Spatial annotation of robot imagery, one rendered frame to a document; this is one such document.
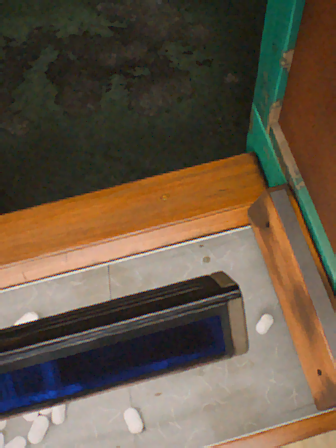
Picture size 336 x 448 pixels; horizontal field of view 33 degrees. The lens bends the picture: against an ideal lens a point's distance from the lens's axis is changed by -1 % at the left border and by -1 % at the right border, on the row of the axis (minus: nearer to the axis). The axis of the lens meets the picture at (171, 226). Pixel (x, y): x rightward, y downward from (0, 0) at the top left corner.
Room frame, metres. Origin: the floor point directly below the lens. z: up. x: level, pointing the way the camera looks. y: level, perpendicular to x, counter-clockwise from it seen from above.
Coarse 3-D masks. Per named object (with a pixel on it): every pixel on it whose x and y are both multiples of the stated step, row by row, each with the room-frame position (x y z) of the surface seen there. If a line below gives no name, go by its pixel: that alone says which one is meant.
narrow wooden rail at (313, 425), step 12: (300, 420) 0.08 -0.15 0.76; (312, 420) 0.08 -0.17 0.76; (324, 420) 0.08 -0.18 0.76; (264, 432) 0.07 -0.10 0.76; (276, 432) 0.07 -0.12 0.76; (288, 432) 0.07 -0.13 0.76; (300, 432) 0.07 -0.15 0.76; (312, 432) 0.06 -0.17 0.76; (228, 444) 0.06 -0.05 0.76; (240, 444) 0.06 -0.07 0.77; (252, 444) 0.06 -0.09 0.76; (264, 444) 0.05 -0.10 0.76; (276, 444) 0.05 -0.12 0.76
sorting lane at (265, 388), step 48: (240, 240) 0.36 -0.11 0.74; (48, 288) 0.30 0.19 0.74; (96, 288) 0.30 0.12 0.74; (144, 288) 0.29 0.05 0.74; (288, 336) 0.20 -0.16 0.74; (144, 384) 0.15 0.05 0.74; (192, 384) 0.14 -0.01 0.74; (240, 384) 0.14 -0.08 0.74; (288, 384) 0.13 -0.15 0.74; (48, 432) 0.09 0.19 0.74; (96, 432) 0.09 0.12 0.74; (144, 432) 0.08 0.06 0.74; (192, 432) 0.08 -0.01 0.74; (240, 432) 0.07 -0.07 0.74
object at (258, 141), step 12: (252, 108) 0.54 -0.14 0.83; (252, 120) 0.54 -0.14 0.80; (252, 132) 0.53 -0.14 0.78; (264, 132) 0.49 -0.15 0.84; (252, 144) 0.52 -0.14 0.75; (264, 144) 0.48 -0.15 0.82; (264, 156) 0.48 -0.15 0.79; (264, 168) 0.47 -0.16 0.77; (276, 168) 0.43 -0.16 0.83; (276, 180) 0.42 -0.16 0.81
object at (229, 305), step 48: (192, 288) 0.16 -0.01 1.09; (240, 288) 0.16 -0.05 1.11; (0, 336) 0.14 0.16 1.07; (48, 336) 0.13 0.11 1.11; (96, 336) 0.12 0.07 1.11; (144, 336) 0.12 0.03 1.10; (192, 336) 0.12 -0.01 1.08; (240, 336) 0.12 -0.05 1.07; (0, 384) 0.09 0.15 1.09; (48, 384) 0.09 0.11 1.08; (96, 384) 0.09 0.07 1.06
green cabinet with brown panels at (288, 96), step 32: (288, 0) 0.50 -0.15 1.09; (320, 0) 0.45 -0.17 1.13; (288, 32) 0.48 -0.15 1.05; (320, 32) 0.44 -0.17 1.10; (288, 64) 0.48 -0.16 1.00; (320, 64) 0.42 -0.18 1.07; (256, 96) 0.54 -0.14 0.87; (288, 96) 0.47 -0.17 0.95; (320, 96) 0.40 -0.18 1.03; (288, 128) 0.45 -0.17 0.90; (320, 128) 0.39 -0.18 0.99; (288, 160) 0.42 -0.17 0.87; (320, 160) 0.36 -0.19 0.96; (320, 192) 0.34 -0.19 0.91; (320, 224) 0.32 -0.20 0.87; (320, 256) 0.28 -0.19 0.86
